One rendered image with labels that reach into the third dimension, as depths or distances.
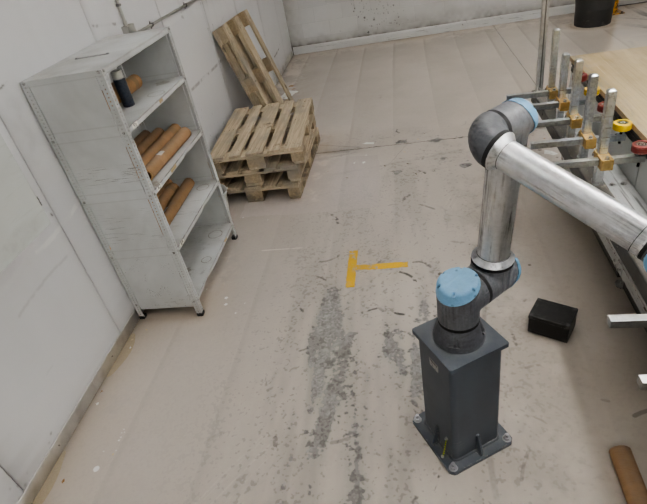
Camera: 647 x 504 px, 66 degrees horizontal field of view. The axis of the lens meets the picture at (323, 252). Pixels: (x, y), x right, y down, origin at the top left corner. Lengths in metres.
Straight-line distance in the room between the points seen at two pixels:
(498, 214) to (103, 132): 1.95
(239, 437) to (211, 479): 0.23
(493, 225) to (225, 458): 1.60
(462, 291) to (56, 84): 2.09
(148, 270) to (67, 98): 1.06
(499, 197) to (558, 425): 1.19
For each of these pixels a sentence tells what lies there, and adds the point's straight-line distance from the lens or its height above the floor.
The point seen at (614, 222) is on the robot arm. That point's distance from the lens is 1.34.
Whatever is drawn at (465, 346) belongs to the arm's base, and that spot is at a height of 0.63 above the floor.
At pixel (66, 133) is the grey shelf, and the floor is 1.28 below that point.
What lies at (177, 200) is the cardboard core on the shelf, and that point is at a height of 0.58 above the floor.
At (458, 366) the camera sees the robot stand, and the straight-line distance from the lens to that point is 1.88.
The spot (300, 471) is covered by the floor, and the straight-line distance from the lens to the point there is 2.41.
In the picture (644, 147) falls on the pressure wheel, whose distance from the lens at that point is 2.63.
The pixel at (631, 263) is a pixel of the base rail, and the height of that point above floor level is 0.68.
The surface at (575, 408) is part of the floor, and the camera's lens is 2.59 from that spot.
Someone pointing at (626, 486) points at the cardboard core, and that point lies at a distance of 2.34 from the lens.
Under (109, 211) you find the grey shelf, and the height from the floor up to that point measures 0.81.
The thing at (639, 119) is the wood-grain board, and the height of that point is 0.90.
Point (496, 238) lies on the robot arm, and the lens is 1.78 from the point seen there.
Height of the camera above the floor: 2.01
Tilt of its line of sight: 35 degrees down
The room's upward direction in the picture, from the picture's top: 12 degrees counter-clockwise
